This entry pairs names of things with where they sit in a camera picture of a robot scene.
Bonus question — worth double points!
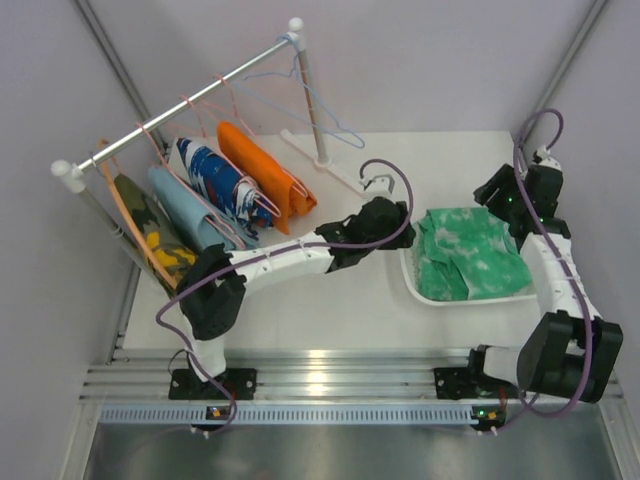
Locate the silver clothes rack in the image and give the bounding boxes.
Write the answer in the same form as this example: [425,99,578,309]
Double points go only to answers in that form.
[51,18,373,262]

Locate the light blue trousers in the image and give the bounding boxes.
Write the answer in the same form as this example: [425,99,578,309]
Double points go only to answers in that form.
[147,167,258,252]

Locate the aluminium rail frame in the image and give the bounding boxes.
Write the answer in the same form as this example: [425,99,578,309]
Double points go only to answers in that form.
[79,349,621,401]

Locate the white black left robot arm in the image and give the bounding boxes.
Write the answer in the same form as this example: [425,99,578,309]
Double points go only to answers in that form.
[177,196,415,397]

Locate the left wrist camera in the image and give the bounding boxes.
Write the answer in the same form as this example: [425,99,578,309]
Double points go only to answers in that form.
[360,174,395,195]

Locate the blue wire hanger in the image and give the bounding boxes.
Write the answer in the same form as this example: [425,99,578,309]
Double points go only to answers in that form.
[234,31,366,150]

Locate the perforated cable duct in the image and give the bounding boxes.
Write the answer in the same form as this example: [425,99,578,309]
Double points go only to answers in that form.
[100,404,504,426]

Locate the green white patterned trousers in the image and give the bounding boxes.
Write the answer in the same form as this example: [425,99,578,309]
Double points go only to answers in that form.
[413,207,532,302]

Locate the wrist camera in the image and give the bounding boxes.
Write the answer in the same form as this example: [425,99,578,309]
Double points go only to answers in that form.
[360,174,395,195]
[532,145,562,171]

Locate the orange trousers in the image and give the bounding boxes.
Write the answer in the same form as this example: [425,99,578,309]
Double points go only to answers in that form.
[217,122,317,235]

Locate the blue white patterned trousers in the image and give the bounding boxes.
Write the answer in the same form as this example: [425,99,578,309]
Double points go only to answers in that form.
[176,137,275,235]

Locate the pink hanger with orange trousers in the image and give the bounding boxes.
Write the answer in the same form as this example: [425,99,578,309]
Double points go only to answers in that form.
[210,74,309,198]

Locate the white perforated plastic basket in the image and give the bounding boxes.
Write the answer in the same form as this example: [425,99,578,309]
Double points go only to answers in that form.
[399,247,536,307]

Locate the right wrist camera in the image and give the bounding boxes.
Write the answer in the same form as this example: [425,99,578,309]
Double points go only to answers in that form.
[532,145,562,171]

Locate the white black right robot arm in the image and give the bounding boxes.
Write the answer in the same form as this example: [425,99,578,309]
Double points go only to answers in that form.
[466,159,623,403]

